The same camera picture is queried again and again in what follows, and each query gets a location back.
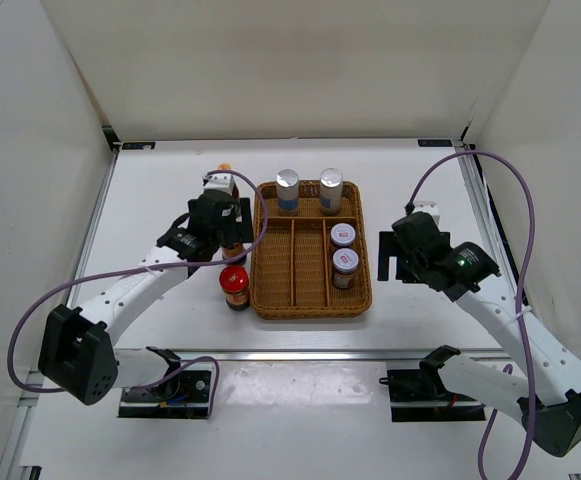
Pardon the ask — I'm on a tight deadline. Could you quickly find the white-lid spice jar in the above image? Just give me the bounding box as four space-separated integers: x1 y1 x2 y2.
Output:
330 223 356 252
332 248 359 289

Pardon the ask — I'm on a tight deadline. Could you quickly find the red-lid chili jar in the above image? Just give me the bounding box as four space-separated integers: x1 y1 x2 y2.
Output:
221 243 247 265
219 265 250 311

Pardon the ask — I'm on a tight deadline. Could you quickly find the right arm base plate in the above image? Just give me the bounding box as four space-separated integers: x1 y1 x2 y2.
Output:
378 369 485 423

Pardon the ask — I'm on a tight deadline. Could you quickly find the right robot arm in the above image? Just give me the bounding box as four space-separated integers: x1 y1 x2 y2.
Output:
378 212 581 457

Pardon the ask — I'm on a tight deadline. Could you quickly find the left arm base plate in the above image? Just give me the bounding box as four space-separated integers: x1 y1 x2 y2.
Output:
117 356 220 420

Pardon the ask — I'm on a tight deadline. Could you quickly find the blue-label pellet jar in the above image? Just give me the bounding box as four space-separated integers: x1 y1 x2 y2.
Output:
276 169 300 216
319 168 343 215

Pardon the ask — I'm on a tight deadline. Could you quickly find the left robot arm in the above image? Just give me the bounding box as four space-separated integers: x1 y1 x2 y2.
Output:
38 192 254 405

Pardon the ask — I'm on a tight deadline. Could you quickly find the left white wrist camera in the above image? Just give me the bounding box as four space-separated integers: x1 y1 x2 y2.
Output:
203 171 239 199

